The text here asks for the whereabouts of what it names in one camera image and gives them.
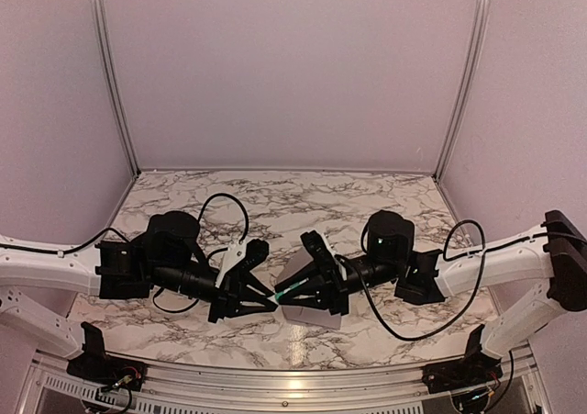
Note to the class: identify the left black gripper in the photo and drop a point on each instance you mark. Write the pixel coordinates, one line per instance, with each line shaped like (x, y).
(231, 295)

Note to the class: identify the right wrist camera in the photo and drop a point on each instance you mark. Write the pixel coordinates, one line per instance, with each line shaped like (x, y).
(315, 244)

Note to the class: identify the green white glue stick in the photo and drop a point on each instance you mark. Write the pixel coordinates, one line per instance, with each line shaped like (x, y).
(288, 289)

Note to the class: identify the left aluminium frame post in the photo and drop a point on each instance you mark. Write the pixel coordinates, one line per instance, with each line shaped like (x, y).
(109, 70)

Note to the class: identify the front aluminium rail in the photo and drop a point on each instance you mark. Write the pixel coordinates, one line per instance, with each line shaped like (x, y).
(187, 388)

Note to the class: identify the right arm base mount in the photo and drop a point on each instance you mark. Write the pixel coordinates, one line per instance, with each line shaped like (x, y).
(473, 368)

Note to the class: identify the right aluminium frame post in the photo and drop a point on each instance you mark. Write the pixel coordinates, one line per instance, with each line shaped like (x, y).
(472, 60)

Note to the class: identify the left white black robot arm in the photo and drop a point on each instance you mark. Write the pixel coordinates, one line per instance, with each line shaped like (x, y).
(166, 255)

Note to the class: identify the aluminium frame post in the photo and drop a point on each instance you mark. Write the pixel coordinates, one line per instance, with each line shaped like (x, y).
(472, 60)
(109, 70)

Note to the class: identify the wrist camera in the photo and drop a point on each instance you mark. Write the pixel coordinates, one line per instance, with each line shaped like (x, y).
(315, 244)
(235, 253)

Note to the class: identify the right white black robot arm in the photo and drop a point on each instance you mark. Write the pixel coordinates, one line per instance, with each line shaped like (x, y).
(552, 253)

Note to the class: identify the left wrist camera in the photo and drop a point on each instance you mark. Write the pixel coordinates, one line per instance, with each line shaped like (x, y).
(235, 253)

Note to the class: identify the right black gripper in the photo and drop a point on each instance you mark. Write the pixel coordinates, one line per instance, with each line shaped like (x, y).
(335, 297)

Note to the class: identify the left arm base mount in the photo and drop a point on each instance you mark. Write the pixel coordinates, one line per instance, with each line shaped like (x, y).
(111, 372)

